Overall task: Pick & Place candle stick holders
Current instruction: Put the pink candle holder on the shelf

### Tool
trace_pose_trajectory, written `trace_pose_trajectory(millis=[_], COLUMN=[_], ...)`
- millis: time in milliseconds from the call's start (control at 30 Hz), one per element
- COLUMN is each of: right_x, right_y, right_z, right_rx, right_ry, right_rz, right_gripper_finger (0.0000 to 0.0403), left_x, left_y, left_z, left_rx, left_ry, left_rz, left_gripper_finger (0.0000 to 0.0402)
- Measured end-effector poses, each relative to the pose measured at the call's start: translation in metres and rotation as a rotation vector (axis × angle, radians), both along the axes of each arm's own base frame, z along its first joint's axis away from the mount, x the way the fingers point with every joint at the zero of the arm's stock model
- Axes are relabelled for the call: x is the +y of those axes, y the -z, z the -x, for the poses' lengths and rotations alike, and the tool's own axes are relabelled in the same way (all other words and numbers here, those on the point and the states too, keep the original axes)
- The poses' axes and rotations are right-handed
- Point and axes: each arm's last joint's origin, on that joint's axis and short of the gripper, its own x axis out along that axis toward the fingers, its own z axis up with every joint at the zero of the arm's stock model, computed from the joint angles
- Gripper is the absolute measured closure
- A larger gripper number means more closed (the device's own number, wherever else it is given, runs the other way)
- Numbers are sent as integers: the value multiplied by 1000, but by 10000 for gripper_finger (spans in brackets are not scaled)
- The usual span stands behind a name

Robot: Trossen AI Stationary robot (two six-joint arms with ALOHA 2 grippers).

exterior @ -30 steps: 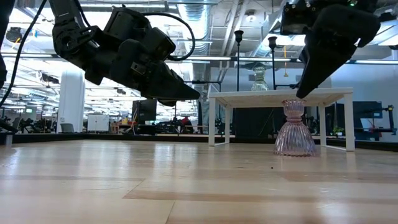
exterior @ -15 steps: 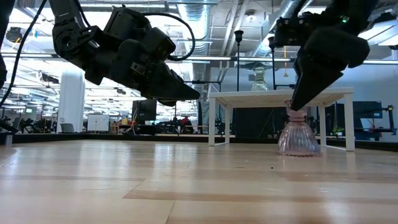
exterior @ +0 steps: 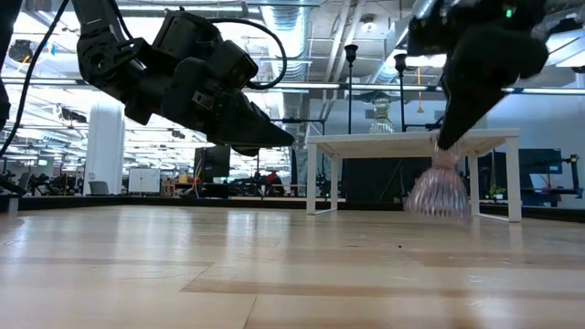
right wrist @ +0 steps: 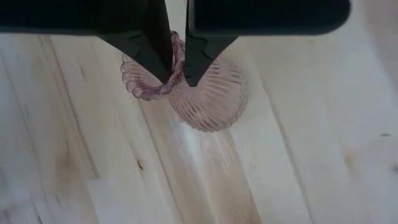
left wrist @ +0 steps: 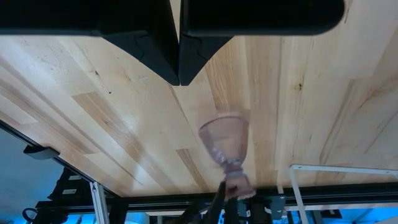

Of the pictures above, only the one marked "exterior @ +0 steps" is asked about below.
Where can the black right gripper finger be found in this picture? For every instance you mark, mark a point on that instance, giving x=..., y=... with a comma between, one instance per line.
x=461, y=116

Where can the small grey chair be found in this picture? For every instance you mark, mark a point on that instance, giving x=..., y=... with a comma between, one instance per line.
x=98, y=188

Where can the silver ventilation duct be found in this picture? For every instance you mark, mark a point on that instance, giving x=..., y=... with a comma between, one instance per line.
x=297, y=41

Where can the pink ribbed glass candle holder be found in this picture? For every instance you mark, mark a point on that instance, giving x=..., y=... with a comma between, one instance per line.
x=439, y=192

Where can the hanging yellow pendant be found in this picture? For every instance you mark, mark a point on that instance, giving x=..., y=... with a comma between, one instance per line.
x=419, y=109

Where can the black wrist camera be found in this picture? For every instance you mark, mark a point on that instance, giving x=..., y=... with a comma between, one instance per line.
x=235, y=64
x=427, y=34

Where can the white table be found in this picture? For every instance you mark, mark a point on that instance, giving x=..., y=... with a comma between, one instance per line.
x=365, y=145

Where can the black ceiling fixture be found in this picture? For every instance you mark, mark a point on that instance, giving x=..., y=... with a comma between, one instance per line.
x=20, y=50

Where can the black computer monitor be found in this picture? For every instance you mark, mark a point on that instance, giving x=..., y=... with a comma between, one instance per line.
x=212, y=162

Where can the white pillar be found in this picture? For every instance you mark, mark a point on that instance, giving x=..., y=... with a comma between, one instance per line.
x=105, y=146

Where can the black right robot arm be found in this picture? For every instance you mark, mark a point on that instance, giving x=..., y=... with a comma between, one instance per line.
x=484, y=11

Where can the blue and black machine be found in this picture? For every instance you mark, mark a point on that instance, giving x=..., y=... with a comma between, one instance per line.
x=544, y=164

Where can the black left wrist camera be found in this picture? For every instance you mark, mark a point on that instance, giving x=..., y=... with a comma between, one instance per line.
x=235, y=64

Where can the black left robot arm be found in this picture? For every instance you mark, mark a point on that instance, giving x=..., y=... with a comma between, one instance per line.
x=105, y=55

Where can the white cabinet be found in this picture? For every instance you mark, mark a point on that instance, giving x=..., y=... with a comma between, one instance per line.
x=144, y=180

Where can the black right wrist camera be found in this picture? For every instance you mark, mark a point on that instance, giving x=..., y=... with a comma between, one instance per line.
x=427, y=34

